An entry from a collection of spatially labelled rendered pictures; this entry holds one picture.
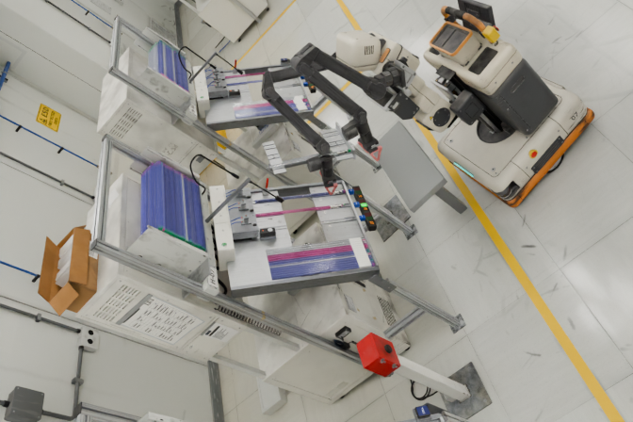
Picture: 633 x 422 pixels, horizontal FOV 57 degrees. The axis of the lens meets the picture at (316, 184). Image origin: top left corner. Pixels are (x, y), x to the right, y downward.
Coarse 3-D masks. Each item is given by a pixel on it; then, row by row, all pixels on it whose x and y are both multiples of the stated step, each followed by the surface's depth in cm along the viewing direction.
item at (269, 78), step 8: (312, 64) 287; (272, 72) 282; (280, 72) 283; (288, 72) 284; (296, 72) 285; (264, 80) 280; (272, 80) 282; (280, 80) 284; (264, 88) 280; (264, 96) 283
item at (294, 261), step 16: (336, 240) 291; (352, 240) 292; (272, 256) 280; (288, 256) 281; (304, 256) 281; (320, 256) 282; (336, 256) 282; (352, 256) 283; (368, 256) 283; (272, 272) 272; (288, 272) 273; (304, 272) 273; (320, 272) 274
